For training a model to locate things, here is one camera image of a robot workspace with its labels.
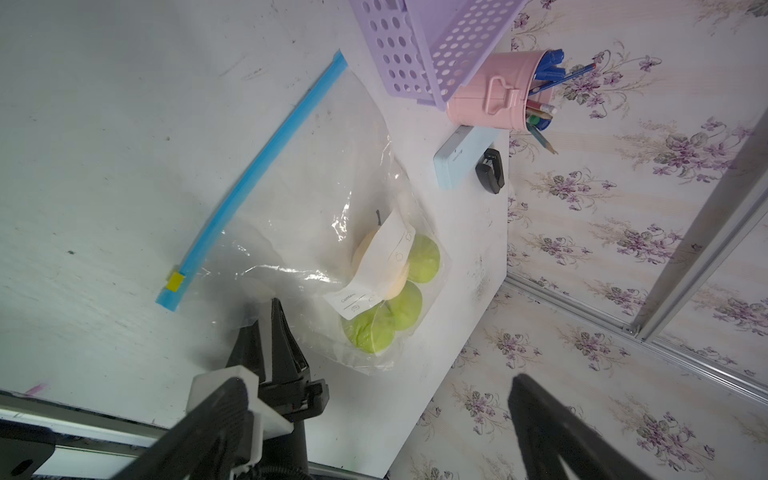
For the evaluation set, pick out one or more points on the blue pens bundle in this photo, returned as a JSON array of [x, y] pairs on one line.
[[549, 75]]

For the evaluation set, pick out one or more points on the green pear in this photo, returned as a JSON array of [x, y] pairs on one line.
[[405, 309], [372, 331], [424, 260]]

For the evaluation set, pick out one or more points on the aluminium mounting rail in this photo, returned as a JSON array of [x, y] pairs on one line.
[[88, 444]]

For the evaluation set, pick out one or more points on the aluminium frame bars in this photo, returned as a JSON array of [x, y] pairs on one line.
[[733, 209]]

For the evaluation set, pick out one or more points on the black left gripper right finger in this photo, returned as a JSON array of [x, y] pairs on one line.
[[553, 440]]

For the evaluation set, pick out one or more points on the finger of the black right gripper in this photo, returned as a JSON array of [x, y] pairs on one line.
[[289, 365], [247, 351]]

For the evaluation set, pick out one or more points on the yellow pear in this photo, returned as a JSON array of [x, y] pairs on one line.
[[381, 264]]

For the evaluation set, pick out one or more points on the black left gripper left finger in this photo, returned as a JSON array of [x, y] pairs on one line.
[[193, 449]]

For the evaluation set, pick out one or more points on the clear zip-top bag blue seal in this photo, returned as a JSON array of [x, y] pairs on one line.
[[291, 223]]

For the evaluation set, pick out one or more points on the purple plastic basket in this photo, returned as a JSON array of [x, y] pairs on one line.
[[426, 50]]

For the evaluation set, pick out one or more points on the pink pen cup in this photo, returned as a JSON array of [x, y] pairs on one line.
[[497, 94]]

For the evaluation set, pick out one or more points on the black stapler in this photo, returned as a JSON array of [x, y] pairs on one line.
[[489, 171]]

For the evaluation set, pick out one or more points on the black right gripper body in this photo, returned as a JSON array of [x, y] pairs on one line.
[[285, 456]]

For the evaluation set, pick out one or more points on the light blue flat case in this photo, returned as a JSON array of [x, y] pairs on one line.
[[461, 152]]

